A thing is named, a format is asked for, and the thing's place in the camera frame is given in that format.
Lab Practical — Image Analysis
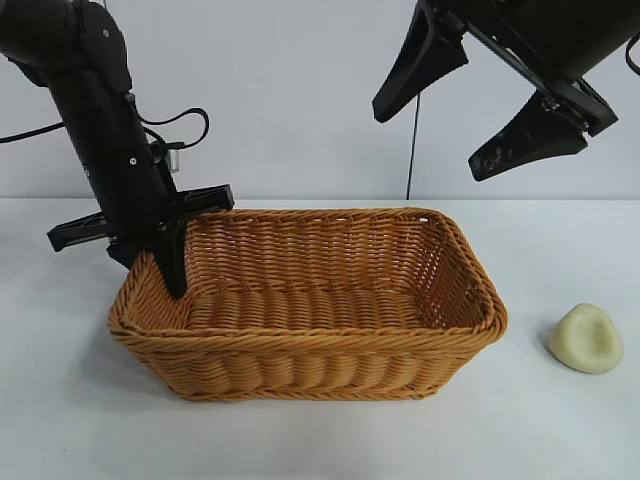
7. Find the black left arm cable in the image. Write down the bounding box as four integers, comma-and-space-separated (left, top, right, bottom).
0, 122, 69, 145
134, 107, 212, 151

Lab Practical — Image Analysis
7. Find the brown woven wicker basket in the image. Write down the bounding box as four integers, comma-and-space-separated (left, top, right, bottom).
107, 207, 509, 402

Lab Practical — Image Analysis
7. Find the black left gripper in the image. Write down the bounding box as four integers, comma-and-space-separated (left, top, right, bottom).
47, 142, 235, 301

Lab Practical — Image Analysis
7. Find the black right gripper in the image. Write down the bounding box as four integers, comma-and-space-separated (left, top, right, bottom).
372, 0, 640, 182

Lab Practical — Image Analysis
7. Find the pale yellow egg yolk pastry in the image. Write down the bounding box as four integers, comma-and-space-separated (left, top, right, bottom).
545, 303, 625, 374

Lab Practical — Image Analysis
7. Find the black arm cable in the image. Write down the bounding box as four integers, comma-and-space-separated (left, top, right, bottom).
134, 107, 212, 151
0, 122, 69, 145
623, 37, 640, 77

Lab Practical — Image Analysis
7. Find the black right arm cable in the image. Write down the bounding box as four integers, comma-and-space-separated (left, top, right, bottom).
623, 37, 640, 77

